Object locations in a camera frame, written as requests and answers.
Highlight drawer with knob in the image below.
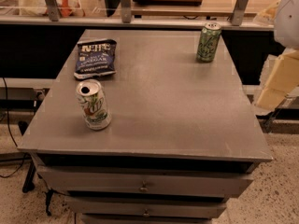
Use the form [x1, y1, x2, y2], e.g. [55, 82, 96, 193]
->
[37, 165, 252, 198]
[65, 197, 226, 218]

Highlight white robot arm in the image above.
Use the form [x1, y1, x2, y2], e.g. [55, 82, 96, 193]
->
[254, 0, 299, 112]

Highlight green soda can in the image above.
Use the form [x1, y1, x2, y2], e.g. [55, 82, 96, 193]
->
[197, 22, 221, 62]

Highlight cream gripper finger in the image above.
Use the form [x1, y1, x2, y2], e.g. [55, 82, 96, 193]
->
[255, 49, 299, 111]

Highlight black cable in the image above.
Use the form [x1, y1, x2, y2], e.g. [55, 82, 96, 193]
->
[0, 77, 29, 179]

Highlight orange bag behind glass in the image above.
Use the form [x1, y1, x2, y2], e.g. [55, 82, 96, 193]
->
[56, 0, 85, 17]

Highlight blue chip bag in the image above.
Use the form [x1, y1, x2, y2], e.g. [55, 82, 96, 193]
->
[74, 39, 117, 80]

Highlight top drawer with knob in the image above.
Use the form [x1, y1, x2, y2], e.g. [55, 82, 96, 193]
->
[37, 165, 252, 198]

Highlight white 7up can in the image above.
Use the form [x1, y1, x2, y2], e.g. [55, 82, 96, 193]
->
[76, 79, 111, 131]

